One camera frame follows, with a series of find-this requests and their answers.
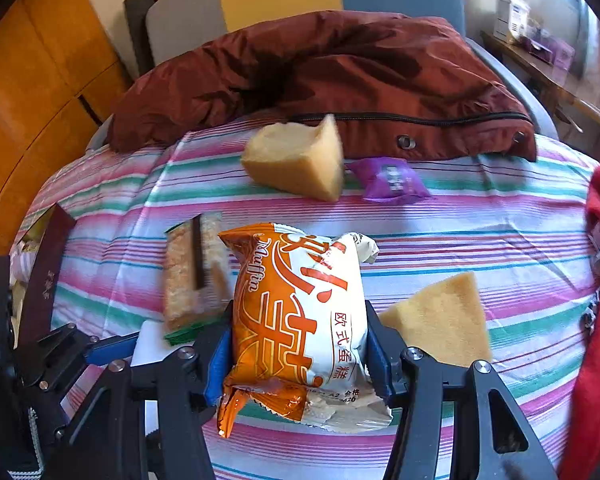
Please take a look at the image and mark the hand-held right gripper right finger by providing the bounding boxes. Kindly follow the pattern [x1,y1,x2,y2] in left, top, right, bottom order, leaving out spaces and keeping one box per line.
[364,299,556,480]

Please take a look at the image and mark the maroon jacket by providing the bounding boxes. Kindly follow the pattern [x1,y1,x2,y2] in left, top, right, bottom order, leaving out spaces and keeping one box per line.
[107,10,538,163]

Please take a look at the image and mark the green wrapped cracker bar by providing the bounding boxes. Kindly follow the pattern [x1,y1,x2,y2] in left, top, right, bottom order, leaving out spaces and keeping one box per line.
[161,211,233,347]

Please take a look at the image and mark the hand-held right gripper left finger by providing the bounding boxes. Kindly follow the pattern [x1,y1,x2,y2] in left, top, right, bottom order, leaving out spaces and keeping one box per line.
[55,300,237,480]

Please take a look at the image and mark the purple box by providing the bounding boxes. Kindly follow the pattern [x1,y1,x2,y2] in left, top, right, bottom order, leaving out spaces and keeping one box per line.
[530,30,576,78]

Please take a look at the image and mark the gold lined gift box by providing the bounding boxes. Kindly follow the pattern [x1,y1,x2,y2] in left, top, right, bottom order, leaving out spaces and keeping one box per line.
[9,203,77,343]

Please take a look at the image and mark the orange wooden wardrobe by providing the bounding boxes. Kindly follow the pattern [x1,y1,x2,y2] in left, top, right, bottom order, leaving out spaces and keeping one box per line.
[0,0,133,261]

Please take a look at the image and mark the striped pink green cloth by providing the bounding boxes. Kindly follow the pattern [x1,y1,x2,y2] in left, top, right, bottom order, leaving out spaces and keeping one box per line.
[10,115,600,480]

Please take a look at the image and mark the purple candy packet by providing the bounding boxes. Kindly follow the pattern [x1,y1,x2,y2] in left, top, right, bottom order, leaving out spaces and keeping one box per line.
[347,156,431,205]

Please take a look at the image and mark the orange white muffin packet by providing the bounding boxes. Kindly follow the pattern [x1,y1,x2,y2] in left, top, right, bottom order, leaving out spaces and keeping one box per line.
[216,222,393,440]

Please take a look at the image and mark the cream cake wedge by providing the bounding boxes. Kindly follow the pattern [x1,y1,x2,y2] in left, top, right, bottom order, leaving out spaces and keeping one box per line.
[240,114,345,203]
[379,271,492,368]

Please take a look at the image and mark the wooden side table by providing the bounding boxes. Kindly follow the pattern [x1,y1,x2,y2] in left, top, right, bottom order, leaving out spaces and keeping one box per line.
[480,30,600,136]

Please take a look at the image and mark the white box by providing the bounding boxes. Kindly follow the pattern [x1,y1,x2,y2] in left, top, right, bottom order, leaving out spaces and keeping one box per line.
[492,0,531,43]

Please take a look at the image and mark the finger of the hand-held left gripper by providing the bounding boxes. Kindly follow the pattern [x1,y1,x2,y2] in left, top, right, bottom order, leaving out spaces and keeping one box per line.
[15,324,142,396]

